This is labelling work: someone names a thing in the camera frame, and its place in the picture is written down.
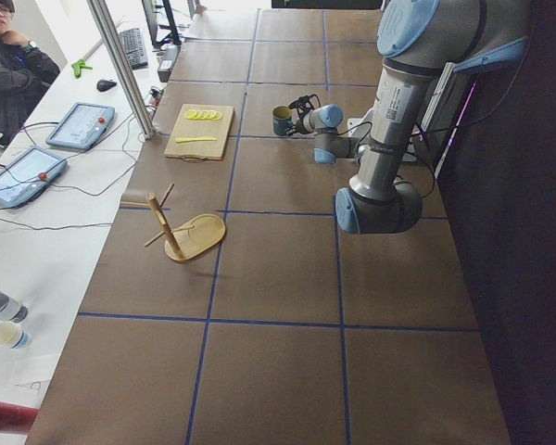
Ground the red object at edge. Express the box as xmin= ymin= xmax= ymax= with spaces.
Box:
xmin=0 ymin=401 xmax=39 ymax=435

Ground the wooden cup storage rack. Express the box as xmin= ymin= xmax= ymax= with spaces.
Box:
xmin=120 ymin=183 xmax=226 ymax=263

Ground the teach pendant tablet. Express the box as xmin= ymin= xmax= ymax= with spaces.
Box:
xmin=45 ymin=102 xmax=115 ymax=151
xmin=0 ymin=146 xmax=68 ymax=209

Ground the black computer mouse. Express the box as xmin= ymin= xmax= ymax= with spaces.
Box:
xmin=96 ymin=79 xmax=117 ymax=93

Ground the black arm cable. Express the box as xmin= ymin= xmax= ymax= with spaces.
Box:
xmin=305 ymin=93 xmax=439 ymax=200

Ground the white pillar with base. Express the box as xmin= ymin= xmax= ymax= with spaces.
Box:
xmin=347 ymin=108 xmax=418 ymax=163

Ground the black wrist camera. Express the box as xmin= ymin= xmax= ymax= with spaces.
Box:
xmin=288 ymin=95 xmax=315 ymax=115

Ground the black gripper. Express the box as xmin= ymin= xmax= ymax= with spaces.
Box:
xmin=285 ymin=119 xmax=310 ymax=136

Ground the near teach pendant tablet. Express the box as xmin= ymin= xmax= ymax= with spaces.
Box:
xmin=0 ymin=146 xmax=68 ymax=209

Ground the far teach pendant tablet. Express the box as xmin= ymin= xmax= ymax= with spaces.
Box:
xmin=45 ymin=102 xmax=115 ymax=151

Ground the white paper cup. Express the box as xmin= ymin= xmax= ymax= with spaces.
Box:
xmin=0 ymin=322 xmax=31 ymax=350

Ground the black monitor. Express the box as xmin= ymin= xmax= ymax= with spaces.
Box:
xmin=142 ymin=0 xmax=182 ymax=48

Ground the teal mug yellow inside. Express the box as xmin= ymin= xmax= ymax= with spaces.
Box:
xmin=272 ymin=106 xmax=293 ymax=136

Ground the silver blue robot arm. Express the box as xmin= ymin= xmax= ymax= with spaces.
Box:
xmin=274 ymin=0 xmax=532 ymax=234

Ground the wooden cutting board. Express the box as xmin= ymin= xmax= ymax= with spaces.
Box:
xmin=164 ymin=103 xmax=234 ymax=160

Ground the black grey power box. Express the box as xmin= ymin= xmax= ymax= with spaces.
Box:
xmin=158 ymin=44 xmax=181 ymax=83

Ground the green clamp tool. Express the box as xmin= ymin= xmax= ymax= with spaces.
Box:
xmin=71 ymin=59 xmax=92 ymax=79

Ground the aluminium frame post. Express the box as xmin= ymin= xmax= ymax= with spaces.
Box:
xmin=87 ymin=0 xmax=156 ymax=140

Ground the yellow plastic knife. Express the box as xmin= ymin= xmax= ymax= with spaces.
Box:
xmin=174 ymin=136 xmax=217 ymax=144

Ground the black keyboard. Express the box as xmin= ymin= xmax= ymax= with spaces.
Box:
xmin=118 ymin=28 xmax=148 ymax=70

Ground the seated person dark jacket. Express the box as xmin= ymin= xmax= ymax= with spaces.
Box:
xmin=0 ymin=1 xmax=60 ymax=146

